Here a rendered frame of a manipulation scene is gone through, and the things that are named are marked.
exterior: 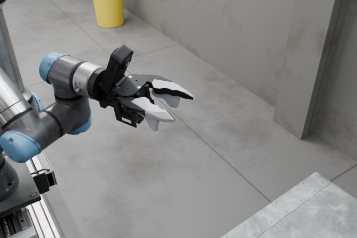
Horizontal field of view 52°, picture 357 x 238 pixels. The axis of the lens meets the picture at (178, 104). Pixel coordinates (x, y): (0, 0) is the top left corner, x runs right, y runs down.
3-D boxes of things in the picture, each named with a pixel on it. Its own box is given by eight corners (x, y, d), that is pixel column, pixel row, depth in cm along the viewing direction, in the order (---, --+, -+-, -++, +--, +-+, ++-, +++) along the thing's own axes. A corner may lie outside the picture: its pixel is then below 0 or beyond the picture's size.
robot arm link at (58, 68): (65, 76, 91) (59, 44, 86) (99, 88, 86) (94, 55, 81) (40, 90, 85) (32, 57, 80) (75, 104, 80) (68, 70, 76)
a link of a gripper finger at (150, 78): (175, 83, 75) (135, 78, 78) (175, 77, 74) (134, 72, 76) (169, 97, 72) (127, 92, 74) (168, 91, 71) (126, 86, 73)
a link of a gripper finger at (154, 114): (177, 137, 70) (146, 115, 75) (174, 115, 66) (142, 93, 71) (164, 146, 68) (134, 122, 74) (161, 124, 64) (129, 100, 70)
